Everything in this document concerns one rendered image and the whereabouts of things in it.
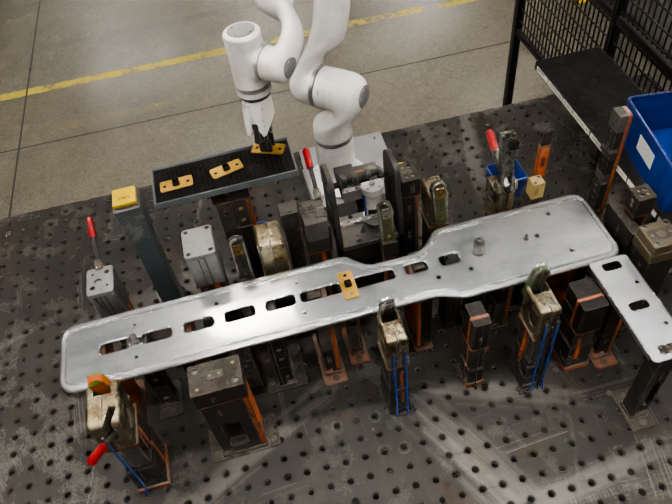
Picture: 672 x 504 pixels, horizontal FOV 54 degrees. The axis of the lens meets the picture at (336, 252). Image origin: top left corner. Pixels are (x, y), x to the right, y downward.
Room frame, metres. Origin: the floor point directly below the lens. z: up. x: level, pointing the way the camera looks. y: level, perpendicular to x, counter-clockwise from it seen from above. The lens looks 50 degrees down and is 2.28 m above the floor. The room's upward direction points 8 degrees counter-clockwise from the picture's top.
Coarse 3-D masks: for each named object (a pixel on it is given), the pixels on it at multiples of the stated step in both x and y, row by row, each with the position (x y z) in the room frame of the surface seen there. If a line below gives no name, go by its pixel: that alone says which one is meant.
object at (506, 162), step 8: (504, 136) 1.19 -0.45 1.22; (512, 136) 1.19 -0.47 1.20; (504, 144) 1.18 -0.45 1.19; (512, 144) 1.16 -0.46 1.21; (504, 152) 1.18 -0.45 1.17; (512, 152) 1.18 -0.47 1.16; (504, 160) 1.18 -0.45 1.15; (512, 160) 1.18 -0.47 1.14; (504, 168) 1.18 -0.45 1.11; (512, 168) 1.17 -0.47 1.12; (504, 176) 1.18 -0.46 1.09; (512, 176) 1.17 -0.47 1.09; (512, 184) 1.17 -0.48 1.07
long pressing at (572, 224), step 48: (432, 240) 1.07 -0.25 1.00; (528, 240) 1.03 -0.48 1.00; (576, 240) 1.01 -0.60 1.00; (240, 288) 1.01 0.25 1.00; (288, 288) 0.99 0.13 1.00; (384, 288) 0.95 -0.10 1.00; (432, 288) 0.93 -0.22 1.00; (480, 288) 0.91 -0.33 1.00; (96, 336) 0.93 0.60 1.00; (192, 336) 0.89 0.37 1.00; (240, 336) 0.87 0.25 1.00; (288, 336) 0.86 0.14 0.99
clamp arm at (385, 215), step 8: (384, 200) 1.14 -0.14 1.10; (376, 208) 1.14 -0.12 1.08; (384, 208) 1.13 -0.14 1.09; (384, 216) 1.12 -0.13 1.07; (392, 216) 1.12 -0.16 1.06; (384, 224) 1.12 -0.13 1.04; (392, 224) 1.12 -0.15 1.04; (384, 232) 1.11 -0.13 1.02; (392, 232) 1.11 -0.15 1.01; (384, 240) 1.10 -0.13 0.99
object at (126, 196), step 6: (132, 186) 1.27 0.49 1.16; (114, 192) 1.26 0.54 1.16; (120, 192) 1.25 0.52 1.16; (126, 192) 1.25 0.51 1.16; (132, 192) 1.25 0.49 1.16; (114, 198) 1.23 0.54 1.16; (120, 198) 1.23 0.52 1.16; (126, 198) 1.23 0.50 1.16; (132, 198) 1.22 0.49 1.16; (114, 204) 1.21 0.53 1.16; (120, 204) 1.21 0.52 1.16; (126, 204) 1.21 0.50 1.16; (132, 204) 1.21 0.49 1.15
